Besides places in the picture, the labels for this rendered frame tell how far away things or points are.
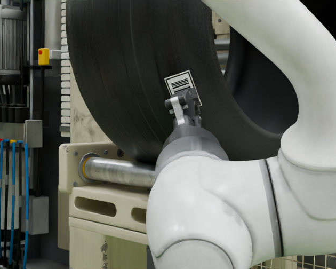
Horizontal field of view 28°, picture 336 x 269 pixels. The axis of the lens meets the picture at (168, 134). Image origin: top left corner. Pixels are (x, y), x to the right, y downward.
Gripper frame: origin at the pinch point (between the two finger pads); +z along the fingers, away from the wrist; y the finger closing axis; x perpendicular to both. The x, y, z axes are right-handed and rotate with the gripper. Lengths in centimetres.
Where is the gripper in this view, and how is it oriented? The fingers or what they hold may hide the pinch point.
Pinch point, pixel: (188, 103)
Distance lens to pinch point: 98.7
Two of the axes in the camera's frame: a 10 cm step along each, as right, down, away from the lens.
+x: 9.4, -3.2, -1.4
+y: 3.5, 8.5, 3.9
